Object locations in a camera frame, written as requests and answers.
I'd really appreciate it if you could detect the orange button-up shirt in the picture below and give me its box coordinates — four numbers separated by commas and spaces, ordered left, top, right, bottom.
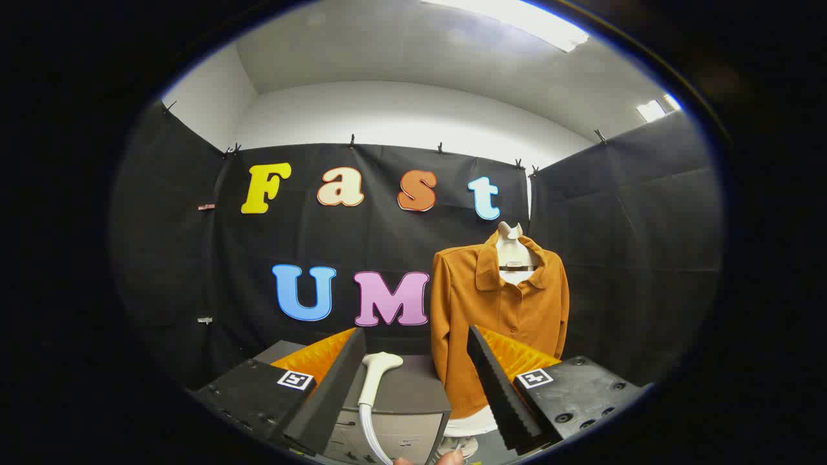
430, 231, 571, 420

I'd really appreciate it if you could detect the small ceiling light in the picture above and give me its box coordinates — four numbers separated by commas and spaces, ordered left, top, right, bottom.
636, 94, 683, 123

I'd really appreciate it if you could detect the translucent steamer hose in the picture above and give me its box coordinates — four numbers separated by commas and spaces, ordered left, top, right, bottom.
358, 404, 395, 465

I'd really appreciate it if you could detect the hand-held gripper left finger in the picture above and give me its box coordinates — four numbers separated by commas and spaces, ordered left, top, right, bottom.
187, 327, 368, 459

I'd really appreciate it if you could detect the long ceiling light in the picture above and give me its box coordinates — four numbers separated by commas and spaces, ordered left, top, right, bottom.
420, 0, 590, 54

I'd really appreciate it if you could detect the white garment steamer head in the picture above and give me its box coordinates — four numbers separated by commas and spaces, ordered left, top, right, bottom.
357, 352, 404, 409

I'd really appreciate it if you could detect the white plastic hanger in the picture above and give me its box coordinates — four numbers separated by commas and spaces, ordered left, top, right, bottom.
496, 222, 542, 272

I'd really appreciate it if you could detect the row of black clips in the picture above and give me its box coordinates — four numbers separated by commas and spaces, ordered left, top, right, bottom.
162, 100, 609, 176

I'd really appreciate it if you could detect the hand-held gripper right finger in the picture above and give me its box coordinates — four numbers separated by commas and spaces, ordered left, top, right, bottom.
466, 324, 650, 453

